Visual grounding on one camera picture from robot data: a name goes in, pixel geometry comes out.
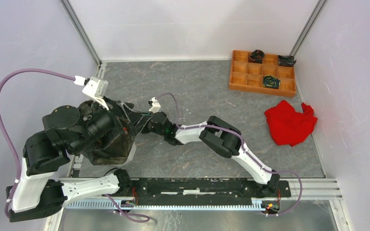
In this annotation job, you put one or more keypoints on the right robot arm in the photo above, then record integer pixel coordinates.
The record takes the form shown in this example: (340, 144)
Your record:
(221, 137)

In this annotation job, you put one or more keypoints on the white trash bin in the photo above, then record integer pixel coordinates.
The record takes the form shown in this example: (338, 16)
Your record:
(130, 156)

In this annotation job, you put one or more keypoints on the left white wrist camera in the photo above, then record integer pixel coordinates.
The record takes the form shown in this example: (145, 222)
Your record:
(93, 87)

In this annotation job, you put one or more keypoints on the orange black rolled tie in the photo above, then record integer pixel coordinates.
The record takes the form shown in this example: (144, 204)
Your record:
(256, 56)

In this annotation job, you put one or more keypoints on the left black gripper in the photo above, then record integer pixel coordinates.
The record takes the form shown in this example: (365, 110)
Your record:
(101, 107)

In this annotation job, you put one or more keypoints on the right aluminium corner post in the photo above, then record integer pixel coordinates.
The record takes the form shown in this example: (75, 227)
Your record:
(308, 26)

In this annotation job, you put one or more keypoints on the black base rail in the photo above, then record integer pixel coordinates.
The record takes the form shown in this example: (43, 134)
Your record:
(200, 191)

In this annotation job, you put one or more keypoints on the blue yellow rolled tie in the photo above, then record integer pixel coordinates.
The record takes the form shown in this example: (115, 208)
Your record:
(271, 82)

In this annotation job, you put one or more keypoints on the dark grey rolled tie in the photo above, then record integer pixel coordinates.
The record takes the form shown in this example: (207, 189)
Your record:
(286, 61)

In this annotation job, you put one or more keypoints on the red cloth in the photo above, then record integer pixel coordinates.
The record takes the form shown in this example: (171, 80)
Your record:
(289, 127)

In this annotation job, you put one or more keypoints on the wooden compartment tray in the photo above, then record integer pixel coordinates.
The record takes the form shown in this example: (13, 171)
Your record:
(245, 75)

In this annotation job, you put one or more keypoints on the aluminium corner post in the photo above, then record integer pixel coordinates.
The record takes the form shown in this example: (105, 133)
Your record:
(308, 26)
(81, 31)

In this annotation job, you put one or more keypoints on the black trash bag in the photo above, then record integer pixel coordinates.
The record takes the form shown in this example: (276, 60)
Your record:
(111, 149)

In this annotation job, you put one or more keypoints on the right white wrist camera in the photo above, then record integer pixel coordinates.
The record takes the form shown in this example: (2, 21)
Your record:
(154, 105)

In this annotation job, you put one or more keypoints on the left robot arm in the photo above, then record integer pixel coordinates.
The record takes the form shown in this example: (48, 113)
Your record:
(35, 194)

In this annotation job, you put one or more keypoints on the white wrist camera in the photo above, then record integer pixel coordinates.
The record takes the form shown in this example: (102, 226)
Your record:
(93, 87)
(154, 105)

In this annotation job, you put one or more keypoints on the left aluminium corner post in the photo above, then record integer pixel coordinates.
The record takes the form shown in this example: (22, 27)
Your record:
(81, 31)

